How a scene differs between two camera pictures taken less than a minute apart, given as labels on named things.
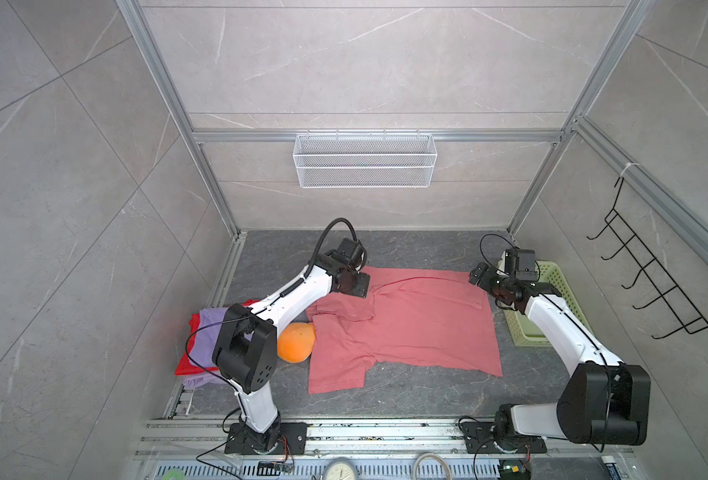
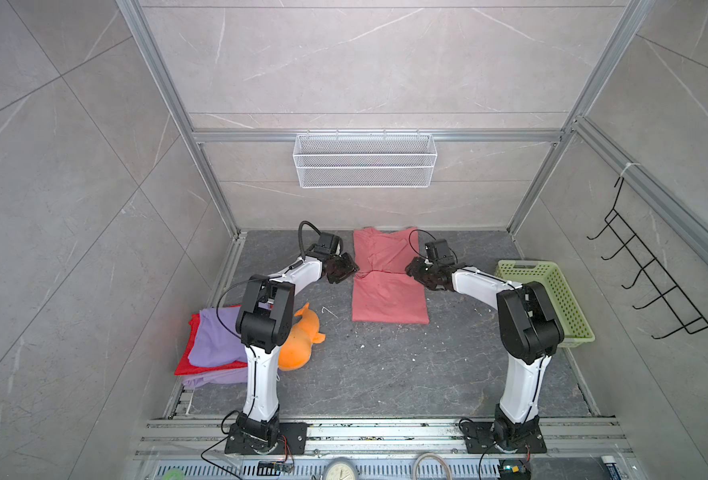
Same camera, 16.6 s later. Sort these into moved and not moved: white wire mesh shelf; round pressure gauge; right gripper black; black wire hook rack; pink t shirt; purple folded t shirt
Moved: pink t shirt; right gripper black
Not moved: white wire mesh shelf; round pressure gauge; black wire hook rack; purple folded t shirt
